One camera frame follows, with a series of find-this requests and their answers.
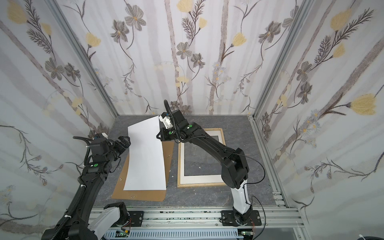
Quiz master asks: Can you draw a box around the white photo paper sheet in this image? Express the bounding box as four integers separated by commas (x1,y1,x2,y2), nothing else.
124,117,166,191

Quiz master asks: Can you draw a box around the clear acrylic sheet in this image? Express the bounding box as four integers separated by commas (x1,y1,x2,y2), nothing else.
184,143,222,176

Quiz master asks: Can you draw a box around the light wooden picture frame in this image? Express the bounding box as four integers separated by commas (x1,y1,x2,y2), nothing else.
176,127,227,189

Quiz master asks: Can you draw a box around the brown wooden backing board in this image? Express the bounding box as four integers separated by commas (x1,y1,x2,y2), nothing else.
111,142,175,202

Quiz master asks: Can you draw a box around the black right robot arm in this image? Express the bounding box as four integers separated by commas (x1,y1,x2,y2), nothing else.
157,107,252,217

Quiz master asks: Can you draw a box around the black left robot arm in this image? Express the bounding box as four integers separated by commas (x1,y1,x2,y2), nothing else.
42,134,131,240

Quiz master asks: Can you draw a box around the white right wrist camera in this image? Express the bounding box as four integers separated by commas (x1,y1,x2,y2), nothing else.
159,113,174,129

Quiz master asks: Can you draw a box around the black corrugated left cable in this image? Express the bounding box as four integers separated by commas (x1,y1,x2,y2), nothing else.
72,136,94,169

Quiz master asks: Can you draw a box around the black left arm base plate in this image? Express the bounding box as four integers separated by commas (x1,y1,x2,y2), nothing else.
128,211,144,227

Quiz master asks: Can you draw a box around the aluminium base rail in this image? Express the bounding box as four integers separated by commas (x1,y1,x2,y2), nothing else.
109,206,310,240

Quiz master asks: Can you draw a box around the white slotted cable duct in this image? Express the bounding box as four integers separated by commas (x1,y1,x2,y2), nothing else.
104,229,244,240

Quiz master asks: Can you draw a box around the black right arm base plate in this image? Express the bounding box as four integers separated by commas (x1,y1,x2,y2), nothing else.
219,210,262,227

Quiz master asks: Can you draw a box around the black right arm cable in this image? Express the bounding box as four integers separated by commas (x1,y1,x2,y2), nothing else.
230,151,267,240

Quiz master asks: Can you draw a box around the aluminium corner post left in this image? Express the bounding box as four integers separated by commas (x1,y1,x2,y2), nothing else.
44,0,119,119

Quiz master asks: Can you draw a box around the aluminium corner post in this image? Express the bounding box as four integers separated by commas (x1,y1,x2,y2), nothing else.
252,0,315,119
44,0,119,119

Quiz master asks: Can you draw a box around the aluminium corner post right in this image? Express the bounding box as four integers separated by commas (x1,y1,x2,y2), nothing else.
252,0,315,119

